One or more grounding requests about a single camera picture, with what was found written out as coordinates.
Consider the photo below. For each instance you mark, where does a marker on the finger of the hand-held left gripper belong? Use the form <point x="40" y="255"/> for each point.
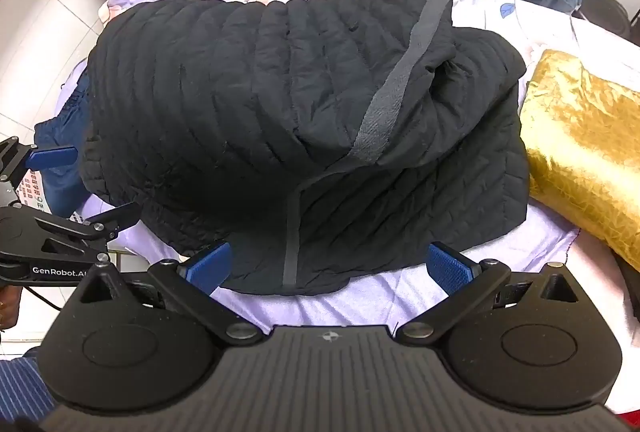
<point x="52" y="157"/>
<point x="117" y="214"/>

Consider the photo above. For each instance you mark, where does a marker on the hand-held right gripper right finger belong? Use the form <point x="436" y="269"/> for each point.
<point x="447" y="266"/>

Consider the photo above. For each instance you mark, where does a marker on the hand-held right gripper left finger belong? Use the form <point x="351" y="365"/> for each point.
<point x="207" y="266"/>

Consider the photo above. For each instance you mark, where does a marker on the black quilted jacket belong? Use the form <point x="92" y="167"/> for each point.
<point x="250" y="112"/>

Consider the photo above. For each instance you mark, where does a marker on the dark blue garment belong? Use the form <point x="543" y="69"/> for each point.
<point x="70" y="122"/>

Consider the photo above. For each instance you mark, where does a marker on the purple printed bed sheet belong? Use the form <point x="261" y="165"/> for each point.
<point x="360" y="307"/>

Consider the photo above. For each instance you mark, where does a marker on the person's blue striped clothing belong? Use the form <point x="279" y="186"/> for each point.
<point x="22" y="382"/>

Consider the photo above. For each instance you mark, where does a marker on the gold crinkled cloth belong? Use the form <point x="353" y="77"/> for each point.
<point x="585" y="137"/>

